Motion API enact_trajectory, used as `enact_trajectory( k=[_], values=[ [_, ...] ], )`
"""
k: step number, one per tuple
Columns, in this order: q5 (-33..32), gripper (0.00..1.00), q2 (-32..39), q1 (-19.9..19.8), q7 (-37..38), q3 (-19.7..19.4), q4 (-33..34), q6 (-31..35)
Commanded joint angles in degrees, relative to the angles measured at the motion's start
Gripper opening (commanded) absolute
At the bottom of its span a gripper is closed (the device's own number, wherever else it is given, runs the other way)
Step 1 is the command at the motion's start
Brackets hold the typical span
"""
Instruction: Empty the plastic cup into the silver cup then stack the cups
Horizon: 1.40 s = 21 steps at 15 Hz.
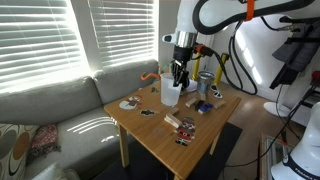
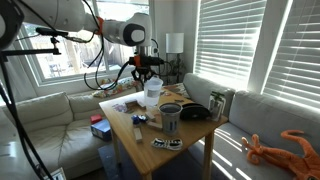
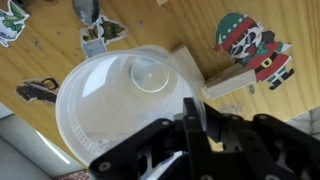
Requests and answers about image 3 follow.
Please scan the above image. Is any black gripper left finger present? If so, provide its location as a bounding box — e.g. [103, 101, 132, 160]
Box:
[88, 98, 214, 180]

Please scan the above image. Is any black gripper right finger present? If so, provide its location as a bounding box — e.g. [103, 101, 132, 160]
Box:
[204, 103, 320, 180]

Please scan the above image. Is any clear plastic cup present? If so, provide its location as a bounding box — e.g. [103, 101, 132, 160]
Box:
[54, 44, 208, 168]

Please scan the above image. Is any cream leather sofa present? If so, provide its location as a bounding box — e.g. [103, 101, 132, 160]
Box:
[286, 106, 320, 138]

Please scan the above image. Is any faded pale sticker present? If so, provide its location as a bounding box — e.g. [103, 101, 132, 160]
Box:
[218, 102, 245, 115]

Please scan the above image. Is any red patterned cloth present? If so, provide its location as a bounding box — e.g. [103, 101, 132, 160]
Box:
[51, 169, 90, 180]

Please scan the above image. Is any red green elf sticker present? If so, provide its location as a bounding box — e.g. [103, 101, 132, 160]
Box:
[212, 12, 296, 92]

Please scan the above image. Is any brown figure sticker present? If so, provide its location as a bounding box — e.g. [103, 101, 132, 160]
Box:
[15, 77, 62, 104]

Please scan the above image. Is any green brown grey sticker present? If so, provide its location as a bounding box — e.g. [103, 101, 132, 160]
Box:
[79, 14, 130, 60]

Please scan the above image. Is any grey fabric sofa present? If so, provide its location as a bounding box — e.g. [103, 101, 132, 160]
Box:
[0, 101, 89, 180]

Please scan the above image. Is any wooden side table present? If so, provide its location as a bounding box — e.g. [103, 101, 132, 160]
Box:
[0, 0, 320, 169]

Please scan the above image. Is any metal spoon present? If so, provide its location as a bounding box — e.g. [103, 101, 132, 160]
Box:
[72, 0, 101, 27]

